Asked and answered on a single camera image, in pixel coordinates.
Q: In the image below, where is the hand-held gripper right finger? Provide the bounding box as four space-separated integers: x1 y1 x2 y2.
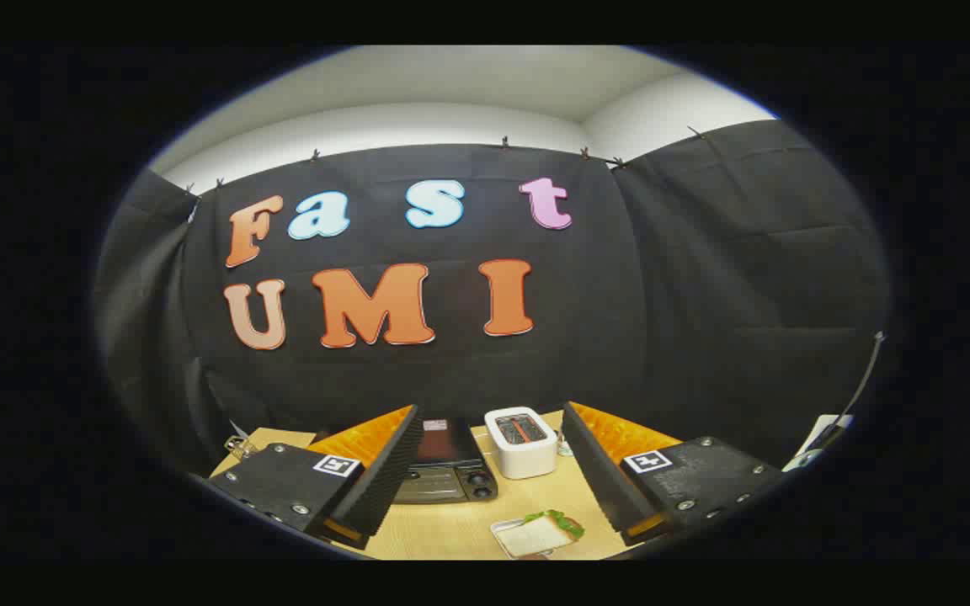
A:
561 401 786 548

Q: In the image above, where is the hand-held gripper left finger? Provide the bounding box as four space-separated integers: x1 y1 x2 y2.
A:
209 404 424 548

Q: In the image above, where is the black toaster oven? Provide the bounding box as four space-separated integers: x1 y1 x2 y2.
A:
392 417 500 506

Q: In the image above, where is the lettuce sandwich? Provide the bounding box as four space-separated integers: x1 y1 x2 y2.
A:
504 509 586 558

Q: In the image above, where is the white pop-up toaster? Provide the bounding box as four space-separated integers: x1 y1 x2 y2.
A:
484 407 559 481

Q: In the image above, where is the white rectangular tray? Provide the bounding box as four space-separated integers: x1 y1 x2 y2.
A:
490 518 572 561

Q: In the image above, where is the black cable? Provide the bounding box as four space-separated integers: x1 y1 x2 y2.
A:
822 332 887 447

